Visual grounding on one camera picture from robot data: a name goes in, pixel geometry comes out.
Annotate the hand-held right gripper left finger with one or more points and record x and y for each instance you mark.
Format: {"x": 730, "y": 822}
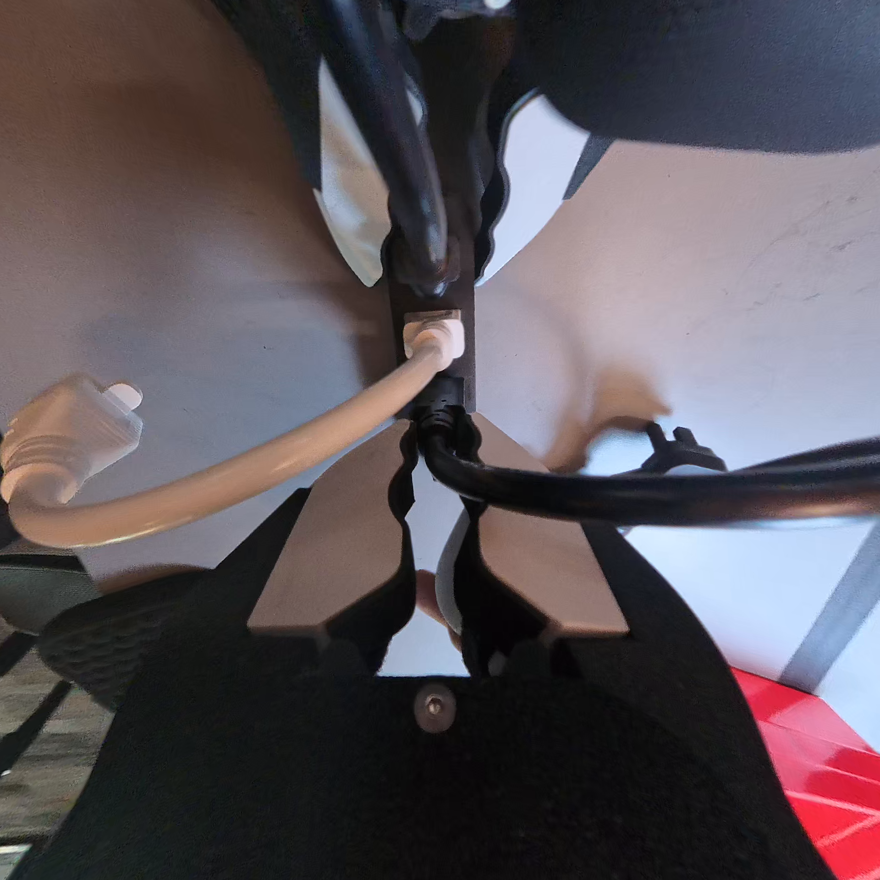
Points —
{"x": 330, "y": 550}

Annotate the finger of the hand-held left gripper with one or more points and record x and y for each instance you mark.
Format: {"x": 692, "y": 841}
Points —
{"x": 347, "y": 192}
{"x": 536, "y": 165}

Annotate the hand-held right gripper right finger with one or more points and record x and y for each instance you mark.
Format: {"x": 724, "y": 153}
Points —
{"x": 550, "y": 577}

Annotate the black power strip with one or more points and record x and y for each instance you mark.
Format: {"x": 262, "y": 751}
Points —
{"x": 469, "y": 323}

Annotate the person's left forearm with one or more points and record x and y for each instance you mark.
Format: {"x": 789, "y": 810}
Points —
{"x": 687, "y": 69}

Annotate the person's right hand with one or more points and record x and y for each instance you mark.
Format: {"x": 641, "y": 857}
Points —
{"x": 433, "y": 605}

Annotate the red plastic bin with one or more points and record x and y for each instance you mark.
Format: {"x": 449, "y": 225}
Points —
{"x": 825, "y": 770}

